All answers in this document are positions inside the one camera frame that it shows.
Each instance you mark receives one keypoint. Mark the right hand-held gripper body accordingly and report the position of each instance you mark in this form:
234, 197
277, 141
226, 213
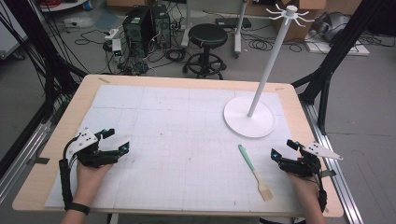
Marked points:
300, 168

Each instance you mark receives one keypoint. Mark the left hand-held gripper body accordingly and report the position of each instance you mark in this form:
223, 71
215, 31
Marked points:
85, 155

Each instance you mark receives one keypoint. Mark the white rack stand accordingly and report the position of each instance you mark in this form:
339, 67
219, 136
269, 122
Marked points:
264, 81

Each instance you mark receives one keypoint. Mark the person's right hand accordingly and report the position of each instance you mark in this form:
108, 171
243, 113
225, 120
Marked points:
306, 188

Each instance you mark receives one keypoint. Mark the person's left hand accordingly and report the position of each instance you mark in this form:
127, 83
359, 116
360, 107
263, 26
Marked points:
88, 179

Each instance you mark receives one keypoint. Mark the black tape piece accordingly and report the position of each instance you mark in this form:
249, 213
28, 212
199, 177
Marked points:
42, 160
330, 173

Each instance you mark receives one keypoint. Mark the black wristband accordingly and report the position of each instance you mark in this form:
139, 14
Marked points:
77, 207

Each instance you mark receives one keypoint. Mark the white grid mat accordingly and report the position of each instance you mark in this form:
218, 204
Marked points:
186, 140

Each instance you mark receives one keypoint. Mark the white box with green light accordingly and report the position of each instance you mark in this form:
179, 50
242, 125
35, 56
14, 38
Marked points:
117, 46

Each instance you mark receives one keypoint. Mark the white power strip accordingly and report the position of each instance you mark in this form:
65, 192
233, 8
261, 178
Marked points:
112, 33

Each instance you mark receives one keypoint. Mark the flat white board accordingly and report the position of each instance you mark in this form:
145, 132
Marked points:
339, 49

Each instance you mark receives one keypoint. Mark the black computer tower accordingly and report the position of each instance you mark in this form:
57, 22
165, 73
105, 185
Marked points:
162, 26
137, 31

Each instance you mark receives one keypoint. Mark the cardboard box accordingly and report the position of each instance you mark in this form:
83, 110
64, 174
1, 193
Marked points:
299, 28

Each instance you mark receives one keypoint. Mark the grey device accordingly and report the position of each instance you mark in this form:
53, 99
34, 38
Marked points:
334, 26

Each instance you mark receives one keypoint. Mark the white stand leg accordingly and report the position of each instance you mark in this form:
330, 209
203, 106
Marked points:
239, 31
186, 25

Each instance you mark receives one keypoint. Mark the flat black box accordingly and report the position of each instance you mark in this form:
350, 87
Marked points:
233, 22

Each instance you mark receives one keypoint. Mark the black round stool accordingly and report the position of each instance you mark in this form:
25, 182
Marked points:
208, 35

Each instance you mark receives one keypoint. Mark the aluminium rail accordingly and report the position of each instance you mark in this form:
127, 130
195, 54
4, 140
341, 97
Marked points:
18, 161
339, 161

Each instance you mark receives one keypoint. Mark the black metal frame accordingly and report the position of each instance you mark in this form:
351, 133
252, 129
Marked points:
339, 53
40, 53

